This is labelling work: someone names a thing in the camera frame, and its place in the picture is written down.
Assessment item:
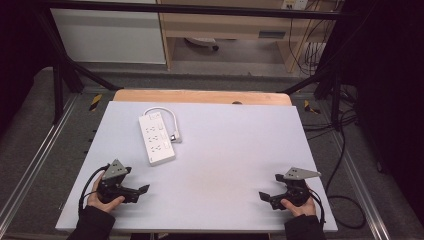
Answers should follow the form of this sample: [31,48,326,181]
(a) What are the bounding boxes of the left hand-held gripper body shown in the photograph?
[97,158,140,204]

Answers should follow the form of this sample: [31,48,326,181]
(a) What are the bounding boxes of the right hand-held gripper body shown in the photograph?
[270,167,322,211]

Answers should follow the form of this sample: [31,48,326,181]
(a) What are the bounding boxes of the white power strip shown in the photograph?
[138,111,177,167]

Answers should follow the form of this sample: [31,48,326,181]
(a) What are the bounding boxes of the person's right hand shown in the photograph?
[280,197,317,218]

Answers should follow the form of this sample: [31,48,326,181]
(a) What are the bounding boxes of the person's left hand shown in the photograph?
[86,174,126,214]

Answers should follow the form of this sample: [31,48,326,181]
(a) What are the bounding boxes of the wooden table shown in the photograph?
[112,88,294,107]

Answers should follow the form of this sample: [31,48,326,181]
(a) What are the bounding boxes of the white cabinet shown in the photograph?
[49,0,167,65]

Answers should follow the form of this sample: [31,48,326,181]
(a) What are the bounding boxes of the dark curtain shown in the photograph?
[0,0,58,134]
[333,0,424,218]

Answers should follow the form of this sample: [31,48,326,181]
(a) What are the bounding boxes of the light wooden desk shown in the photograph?
[156,0,334,73]

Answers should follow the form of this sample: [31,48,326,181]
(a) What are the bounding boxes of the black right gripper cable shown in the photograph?
[306,188,327,226]

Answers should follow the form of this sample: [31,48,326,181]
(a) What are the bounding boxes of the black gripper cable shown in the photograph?
[306,188,327,226]
[78,163,111,218]

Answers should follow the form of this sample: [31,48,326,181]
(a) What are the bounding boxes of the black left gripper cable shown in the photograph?
[78,163,111,218]

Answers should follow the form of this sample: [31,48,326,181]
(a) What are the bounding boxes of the black floor cable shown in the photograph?
[301,83,368,231]

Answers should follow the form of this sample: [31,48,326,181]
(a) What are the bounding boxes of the aluminium floor rail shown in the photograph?
[0,94,80,231]
[328,129,392,240]

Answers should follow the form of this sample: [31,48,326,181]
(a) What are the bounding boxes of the white power strip cable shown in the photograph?
[143,106,183,144]

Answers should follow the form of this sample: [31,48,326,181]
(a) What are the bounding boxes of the hanging black cables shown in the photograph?
[288,0,338,77]

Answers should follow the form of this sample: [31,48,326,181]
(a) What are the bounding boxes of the white wall socket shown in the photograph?
[281,0,309,11]

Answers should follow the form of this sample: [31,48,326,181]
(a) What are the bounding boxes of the black metal frame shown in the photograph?
[33,0,358,131]

